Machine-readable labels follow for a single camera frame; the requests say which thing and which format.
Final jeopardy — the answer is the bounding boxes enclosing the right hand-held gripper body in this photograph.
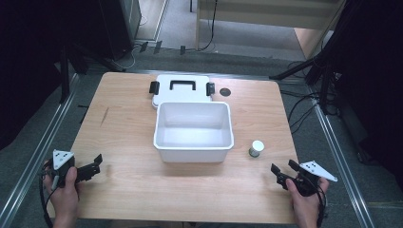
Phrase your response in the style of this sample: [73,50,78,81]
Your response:
[284,160,338,198]

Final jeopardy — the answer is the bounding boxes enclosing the dark curtain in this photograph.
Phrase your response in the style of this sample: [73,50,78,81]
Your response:
[0,0,110,152]
[329,0,403,191]

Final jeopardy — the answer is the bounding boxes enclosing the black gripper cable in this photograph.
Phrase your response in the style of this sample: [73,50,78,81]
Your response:
[312,179,329,228]
[38,167,58,228]

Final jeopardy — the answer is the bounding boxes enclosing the small jar with white cap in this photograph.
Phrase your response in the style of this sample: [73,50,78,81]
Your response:
[248,140,265,159]

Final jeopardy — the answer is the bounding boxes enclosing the white plastic storage box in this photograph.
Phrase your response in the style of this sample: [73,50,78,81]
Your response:
[153,101,235,163]

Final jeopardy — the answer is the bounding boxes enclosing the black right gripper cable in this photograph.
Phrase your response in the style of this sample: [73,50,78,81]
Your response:
[312,179,329,228]

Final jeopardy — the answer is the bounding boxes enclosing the metal floor rail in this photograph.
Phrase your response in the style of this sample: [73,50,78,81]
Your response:
[308,91,377,228]
[0,72,81,228]

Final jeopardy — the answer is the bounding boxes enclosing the dark cabinet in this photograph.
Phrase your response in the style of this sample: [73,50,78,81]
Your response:
[97,0,143,62]

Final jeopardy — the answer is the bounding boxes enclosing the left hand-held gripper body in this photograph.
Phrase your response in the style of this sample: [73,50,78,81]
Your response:
[47,148,84,188]

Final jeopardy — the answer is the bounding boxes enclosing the person's right hand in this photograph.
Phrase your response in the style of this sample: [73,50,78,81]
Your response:
[285,177,331,222]

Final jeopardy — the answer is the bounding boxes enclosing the white floor cable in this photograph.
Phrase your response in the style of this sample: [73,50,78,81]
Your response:
[109,15,150,71]

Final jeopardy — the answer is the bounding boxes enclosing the white lid with black handle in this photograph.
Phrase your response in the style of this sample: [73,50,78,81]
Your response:
[148,74,217,110]

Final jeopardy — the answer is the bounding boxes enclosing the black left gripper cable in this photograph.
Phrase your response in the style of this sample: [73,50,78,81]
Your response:
[38,167,58,228]

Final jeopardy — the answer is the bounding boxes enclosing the beige wooden furniture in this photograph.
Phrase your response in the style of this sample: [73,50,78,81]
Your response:
[194,0,347,61]

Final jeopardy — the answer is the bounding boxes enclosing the black hanging cable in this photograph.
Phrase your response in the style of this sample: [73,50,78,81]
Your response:
[197,0,220,52]

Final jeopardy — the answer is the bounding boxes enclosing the person's left hand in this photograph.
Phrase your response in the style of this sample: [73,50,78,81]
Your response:
[43,166,81,220]

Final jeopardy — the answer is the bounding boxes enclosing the black floor cables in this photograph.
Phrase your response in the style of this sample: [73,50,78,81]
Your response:
[279,60,321,135]

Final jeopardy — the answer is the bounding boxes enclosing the black metal stand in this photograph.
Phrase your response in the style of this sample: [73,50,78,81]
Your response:
[269,47,341,116]
[58,42,127,105]

